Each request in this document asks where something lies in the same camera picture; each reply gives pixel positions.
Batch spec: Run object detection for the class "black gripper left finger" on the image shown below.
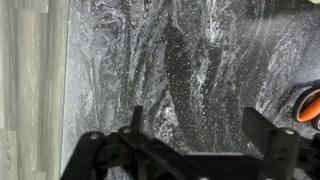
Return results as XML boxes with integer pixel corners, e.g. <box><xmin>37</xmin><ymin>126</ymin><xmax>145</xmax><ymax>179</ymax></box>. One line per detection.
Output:
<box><xmin>113</xmin><ymin>105</ymin><xmax>158</xmax><ymax>153</ymax></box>

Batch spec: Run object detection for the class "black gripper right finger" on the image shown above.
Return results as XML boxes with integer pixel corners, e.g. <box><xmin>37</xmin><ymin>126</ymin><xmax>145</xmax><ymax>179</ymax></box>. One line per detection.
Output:
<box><xmin>241</xmin><ymin>106</ymin><xmax>301</xmax><ymax>180</ymax></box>

